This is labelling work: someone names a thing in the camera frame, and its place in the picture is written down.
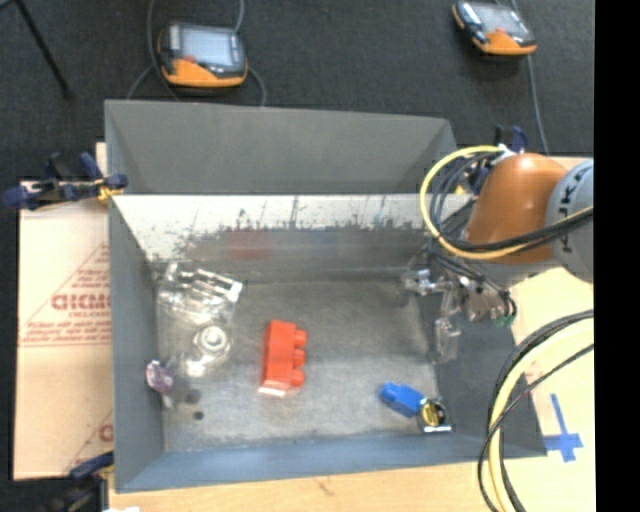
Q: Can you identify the small purple clear object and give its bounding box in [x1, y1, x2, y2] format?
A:
[144, 359, 177, 409]

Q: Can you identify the clear plastic bottle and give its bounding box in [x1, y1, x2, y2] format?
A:
[153, 261, 245, 382]

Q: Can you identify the brown cardboard board, red print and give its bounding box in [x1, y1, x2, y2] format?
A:
[12, 206, 116, 482]

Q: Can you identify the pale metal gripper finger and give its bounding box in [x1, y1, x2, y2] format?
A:
[399, 268, 454, 297]
[429, 288, 463, 364]

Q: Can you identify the blue toy block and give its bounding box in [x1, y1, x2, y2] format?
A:
[378, 381, 424, 420]

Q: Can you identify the red toy brick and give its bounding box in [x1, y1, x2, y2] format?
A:
[256, 319, 309, 399]

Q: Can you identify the grey metal bin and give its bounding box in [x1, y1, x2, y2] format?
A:
[103, 99, 547, 494]

